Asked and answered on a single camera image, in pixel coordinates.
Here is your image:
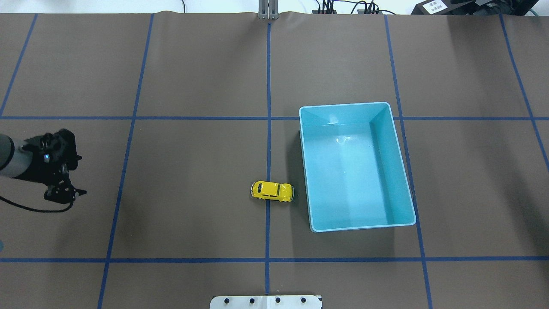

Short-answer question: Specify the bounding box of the white pedestal column base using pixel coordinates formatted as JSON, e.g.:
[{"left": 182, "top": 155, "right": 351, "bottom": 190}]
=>
[{"left": 209, "top": 295, "right": 323, "bottom": 309}]

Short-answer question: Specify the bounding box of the turquoise plastic bin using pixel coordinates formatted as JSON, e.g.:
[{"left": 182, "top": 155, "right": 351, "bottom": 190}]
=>
[{"left": 299, "top": 102, "right": 417, "bottom": 233}]

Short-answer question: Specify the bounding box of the yellow beetle toy car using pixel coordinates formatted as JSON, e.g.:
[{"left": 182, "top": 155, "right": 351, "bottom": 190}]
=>
[{"left": 250, "top": 181, "right": 294, "bottom": 202}]

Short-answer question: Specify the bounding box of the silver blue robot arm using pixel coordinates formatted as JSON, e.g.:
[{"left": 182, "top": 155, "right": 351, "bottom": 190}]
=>
[{"left": 0, "top": 128, "right": 87, "bottom": 213}]

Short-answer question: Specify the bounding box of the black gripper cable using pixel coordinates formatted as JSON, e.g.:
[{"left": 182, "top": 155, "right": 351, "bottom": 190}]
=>
[{"left": 0, "top": 195, "right": 74, "bottom": 213}]

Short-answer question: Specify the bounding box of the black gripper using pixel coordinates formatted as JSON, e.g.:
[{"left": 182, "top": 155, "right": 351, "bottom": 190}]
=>
[{"left": 17, "top": 146, "right": 87, "bottom": 203}]

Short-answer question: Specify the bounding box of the aluminium frame post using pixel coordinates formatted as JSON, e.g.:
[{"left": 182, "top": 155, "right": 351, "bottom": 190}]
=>
[{"left": 257, "top": 0, "right": 280, "bottom": 20}]

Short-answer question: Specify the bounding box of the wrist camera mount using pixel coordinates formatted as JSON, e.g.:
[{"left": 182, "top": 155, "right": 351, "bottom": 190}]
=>
[{"left": 24, "top": 129, "right": 82, "bottom": 171}]

